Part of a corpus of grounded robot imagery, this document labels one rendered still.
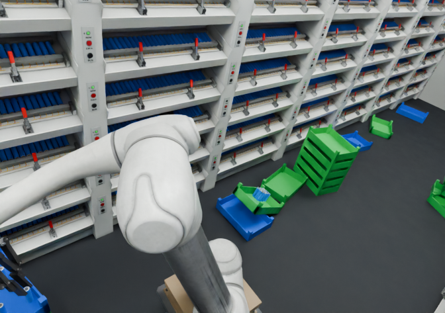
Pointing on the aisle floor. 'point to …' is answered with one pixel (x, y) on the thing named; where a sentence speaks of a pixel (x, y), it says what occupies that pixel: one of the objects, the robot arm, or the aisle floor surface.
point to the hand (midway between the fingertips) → (18, 284)
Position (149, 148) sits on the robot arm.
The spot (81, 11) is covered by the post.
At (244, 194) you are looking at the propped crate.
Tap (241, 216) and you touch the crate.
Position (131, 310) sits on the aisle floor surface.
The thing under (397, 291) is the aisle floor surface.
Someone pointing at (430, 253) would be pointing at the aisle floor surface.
